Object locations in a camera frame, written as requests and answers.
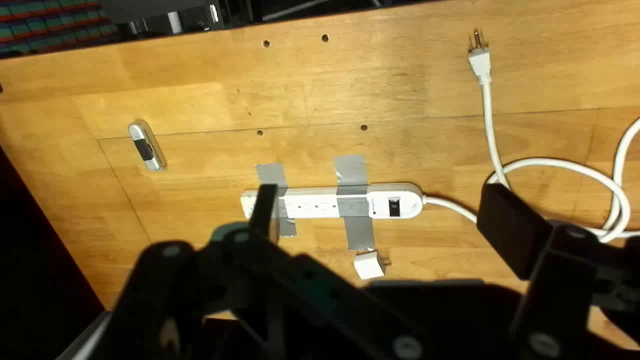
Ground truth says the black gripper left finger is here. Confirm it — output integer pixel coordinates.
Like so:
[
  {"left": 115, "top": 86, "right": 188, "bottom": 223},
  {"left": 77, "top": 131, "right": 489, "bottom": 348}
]
[{"left": 249, "top": 184, "right": 278, "bottom": 241}]

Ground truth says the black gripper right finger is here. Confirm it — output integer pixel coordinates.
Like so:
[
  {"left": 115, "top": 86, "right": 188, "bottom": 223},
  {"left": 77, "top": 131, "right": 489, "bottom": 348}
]
[{"left": 476, "top": 184, "right": 552, "bottom": 281}]

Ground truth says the small white charger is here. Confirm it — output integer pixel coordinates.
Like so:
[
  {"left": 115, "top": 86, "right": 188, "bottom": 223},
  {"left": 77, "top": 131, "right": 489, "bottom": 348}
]
[{"left": 352, "top": 251, "right": 388, "bottom": 281}]

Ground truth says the grey tape strip far end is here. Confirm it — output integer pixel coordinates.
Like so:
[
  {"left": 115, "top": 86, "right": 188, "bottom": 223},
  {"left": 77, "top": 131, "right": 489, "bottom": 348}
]
[{"left": 256, "top": 162, "right": 295, "bottom": 239}]

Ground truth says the white power strip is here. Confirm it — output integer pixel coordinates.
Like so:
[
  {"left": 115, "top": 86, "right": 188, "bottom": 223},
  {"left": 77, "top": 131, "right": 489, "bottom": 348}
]
[{"left": 238, "top": 183, "right": 426, "bottom": 220}]

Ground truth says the small silver black object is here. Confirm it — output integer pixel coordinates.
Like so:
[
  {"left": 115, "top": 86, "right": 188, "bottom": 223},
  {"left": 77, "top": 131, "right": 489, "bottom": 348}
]
[{"left": 127, "top": 120, "right": 166, "bottom": 173}]

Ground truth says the colourful striped cloth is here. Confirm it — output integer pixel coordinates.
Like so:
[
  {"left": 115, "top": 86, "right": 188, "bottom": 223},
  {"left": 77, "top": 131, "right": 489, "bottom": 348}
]
[{"left": 0, "top": 0, "right": 118, "bottom": 58}]

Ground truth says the grey tape strip near switch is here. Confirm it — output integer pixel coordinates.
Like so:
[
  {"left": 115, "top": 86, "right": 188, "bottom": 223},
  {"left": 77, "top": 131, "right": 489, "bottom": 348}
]
[{"left": 333, "top": 157, "right": 376, "bottom": 253}]

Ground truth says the white power cord with plug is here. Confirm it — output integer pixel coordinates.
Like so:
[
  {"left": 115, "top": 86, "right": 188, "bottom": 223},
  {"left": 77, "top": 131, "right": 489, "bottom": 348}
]
[{"left": 422, "top": 29, "right": 640, "bottom": 245}]

